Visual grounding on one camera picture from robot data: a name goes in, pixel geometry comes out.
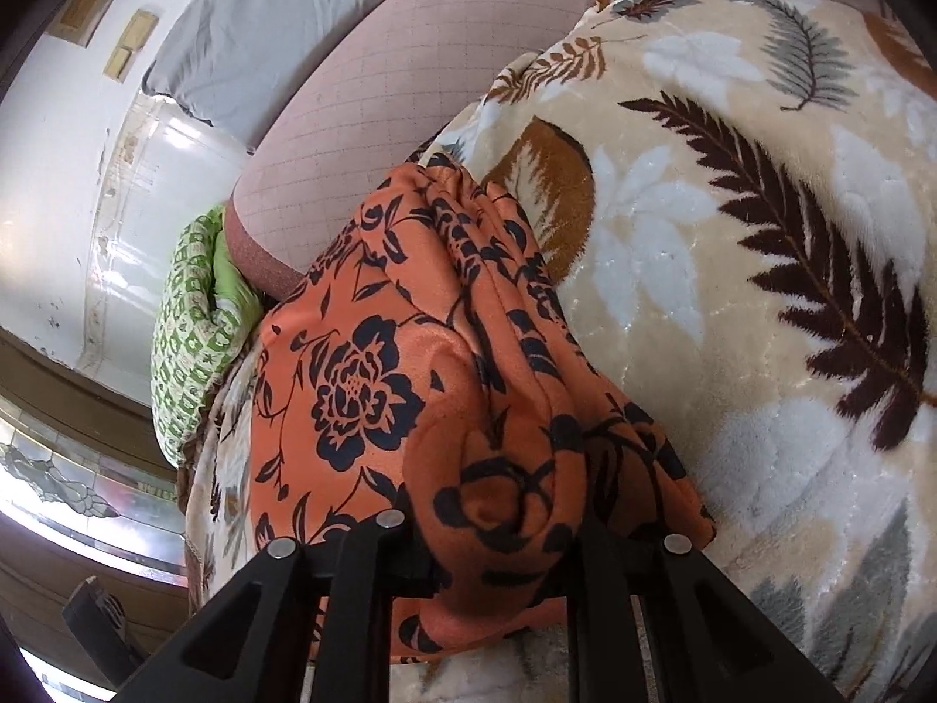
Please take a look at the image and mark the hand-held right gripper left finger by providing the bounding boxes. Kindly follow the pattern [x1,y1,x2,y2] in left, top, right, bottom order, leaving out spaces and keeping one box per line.
[128,509,412,703]

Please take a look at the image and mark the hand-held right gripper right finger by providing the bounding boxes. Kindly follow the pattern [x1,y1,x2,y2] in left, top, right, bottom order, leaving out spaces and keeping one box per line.
[567,514,843,703]

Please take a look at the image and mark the orange floral garment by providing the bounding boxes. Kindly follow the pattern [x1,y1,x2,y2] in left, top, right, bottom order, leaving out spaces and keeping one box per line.
[249,153,719,664]

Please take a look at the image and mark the dark wooden door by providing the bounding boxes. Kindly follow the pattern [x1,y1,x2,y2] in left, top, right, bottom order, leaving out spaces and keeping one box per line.
[0,329,191,675]

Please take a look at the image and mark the stained glass window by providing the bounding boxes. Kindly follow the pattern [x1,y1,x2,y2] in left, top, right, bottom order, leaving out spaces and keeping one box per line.
[0,388,191,572]

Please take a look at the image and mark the green patterned pillow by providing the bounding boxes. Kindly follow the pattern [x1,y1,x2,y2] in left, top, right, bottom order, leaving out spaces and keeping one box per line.
[150,205,254,470]

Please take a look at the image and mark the beige leaf print blanket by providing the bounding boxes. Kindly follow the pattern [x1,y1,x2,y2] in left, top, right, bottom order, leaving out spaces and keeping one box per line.
[179,0,937,703]

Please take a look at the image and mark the pink quilted mattress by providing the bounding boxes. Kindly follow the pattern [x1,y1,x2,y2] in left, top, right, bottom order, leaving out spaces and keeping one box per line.
[223,0,638,301]

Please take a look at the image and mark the grey pillow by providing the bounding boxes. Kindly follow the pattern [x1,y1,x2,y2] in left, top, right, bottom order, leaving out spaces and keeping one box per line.
[142,0,470,155]

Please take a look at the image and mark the beige wall plate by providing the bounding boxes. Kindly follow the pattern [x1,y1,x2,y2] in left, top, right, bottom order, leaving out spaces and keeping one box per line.
[102,11,158,78]

